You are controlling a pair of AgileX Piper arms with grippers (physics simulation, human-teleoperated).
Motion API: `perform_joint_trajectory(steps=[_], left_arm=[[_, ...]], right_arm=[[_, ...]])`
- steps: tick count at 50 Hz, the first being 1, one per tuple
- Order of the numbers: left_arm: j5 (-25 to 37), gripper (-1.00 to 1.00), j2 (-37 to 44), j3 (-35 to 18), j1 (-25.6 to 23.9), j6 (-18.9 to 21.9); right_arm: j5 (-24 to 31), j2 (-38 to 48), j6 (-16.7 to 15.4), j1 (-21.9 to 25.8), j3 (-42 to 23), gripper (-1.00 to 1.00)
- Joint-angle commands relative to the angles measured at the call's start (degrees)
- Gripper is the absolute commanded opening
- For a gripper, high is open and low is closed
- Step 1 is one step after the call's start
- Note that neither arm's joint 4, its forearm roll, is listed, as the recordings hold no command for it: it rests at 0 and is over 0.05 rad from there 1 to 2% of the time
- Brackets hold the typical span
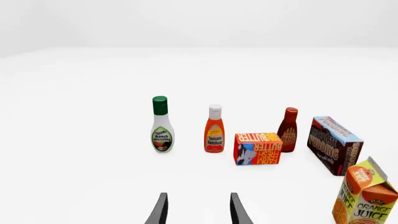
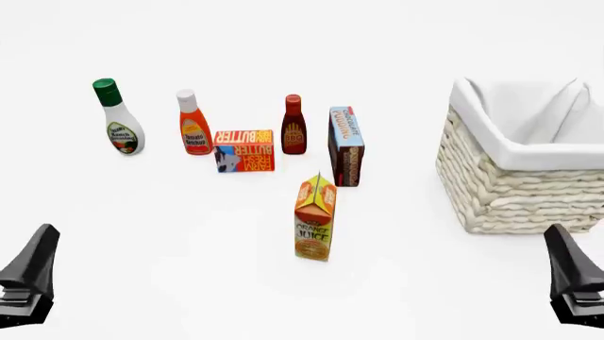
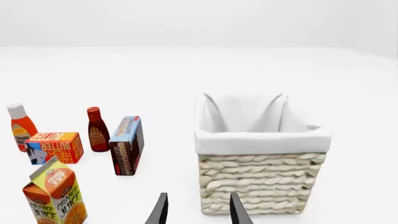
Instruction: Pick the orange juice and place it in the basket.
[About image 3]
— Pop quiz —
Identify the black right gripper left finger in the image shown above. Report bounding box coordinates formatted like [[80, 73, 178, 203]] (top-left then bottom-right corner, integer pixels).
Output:
[[144, 192, 169, 224]]

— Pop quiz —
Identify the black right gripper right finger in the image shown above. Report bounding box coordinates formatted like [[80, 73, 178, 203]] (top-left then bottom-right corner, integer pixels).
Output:
[[229, 192, 255, 224]]

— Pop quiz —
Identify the woven basket with white liner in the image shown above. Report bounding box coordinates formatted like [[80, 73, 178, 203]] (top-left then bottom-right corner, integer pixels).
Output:
[[194, 91, 332, 216]]

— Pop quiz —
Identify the orange juice carton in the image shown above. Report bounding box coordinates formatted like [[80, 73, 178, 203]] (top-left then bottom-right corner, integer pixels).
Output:
[[22, 155, 88, 224]]

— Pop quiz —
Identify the chocolate pudding box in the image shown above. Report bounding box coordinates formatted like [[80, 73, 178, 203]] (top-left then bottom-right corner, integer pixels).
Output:
[[109, 115, 145, 176]]

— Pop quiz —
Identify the brown BBQ sauce bottle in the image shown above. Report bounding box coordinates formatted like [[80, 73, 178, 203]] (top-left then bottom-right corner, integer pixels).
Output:
[[86, 106, 111, 153]]

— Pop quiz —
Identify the butter box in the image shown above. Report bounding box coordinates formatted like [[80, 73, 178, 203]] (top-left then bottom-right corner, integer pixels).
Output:
[[24, 132, 85, 166]]

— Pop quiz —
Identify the tomato ketchup bottle white cap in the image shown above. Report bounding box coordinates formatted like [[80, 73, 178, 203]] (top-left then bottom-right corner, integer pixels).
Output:
[[6, 103, 39, 153]]

